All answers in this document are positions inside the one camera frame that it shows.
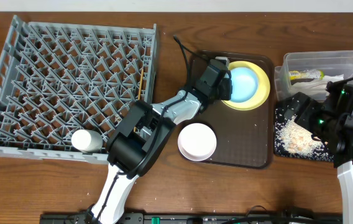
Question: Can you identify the light blue bowl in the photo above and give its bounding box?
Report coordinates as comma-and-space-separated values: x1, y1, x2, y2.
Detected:
231, 67, 259, 103

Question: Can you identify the white napkin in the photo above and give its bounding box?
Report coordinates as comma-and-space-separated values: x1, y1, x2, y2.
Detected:
289, 75, 344, 98

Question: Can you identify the yellow round plate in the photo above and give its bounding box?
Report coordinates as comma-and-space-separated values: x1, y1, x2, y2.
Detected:
222, 61, 270, 111

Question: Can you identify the green snack wrapper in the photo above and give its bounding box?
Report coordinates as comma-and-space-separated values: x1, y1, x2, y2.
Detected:
288, 69, 324, 80

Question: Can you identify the white shallow bowl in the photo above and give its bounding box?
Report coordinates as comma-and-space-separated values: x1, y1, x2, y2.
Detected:
178, 123, 217, 162

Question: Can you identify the wooden chopstick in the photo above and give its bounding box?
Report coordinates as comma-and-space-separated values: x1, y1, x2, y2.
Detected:
133, 68, 145, 133

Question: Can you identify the white cup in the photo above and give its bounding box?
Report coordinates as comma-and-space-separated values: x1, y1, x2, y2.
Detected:
71, 129, 103, 153

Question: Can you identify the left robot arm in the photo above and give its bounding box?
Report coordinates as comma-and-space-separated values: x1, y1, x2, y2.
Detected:
84, 75, 232, 223

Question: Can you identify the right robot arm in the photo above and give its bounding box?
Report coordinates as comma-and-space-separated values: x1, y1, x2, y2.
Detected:
280, 90, 353, 223

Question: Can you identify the spilled rice pile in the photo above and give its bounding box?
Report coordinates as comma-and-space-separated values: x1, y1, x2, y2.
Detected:
275, 107, 332, 159

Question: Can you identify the black rectangular bin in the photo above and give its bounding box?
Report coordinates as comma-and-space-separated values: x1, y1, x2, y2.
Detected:
273, 99, 336, 162

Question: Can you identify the clear plastic container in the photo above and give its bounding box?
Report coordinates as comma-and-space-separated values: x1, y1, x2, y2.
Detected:
274, 50, 353, 101

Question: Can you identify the dark brown serving tray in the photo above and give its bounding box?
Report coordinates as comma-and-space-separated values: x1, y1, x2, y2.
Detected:
184, 51, 273, 169

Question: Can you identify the grey plastic dish rack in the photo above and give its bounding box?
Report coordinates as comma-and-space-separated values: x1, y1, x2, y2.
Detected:
0, 16, 158, 164

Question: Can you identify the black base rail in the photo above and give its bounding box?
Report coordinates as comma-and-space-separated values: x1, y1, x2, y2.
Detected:
39, 205, 343, 224

